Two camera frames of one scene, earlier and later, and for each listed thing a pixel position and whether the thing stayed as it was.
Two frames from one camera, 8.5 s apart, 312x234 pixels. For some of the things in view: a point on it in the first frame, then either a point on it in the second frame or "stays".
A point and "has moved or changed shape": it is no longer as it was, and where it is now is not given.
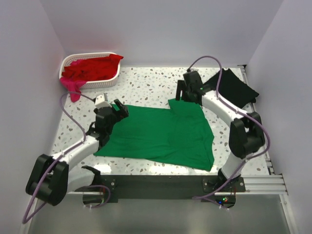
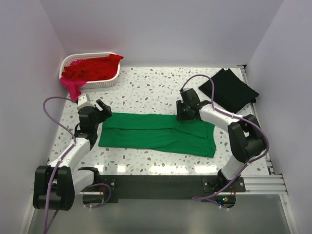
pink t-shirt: (73, 87) stays
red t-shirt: (93, 68) stays
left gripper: (121, 113) to (106, 112)
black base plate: (169, 188) stays
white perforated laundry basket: (108, 82) stays
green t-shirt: (180, 135) has moved or changed shape
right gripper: (181, 87) to (180, 104)
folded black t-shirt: (232, 88) stays
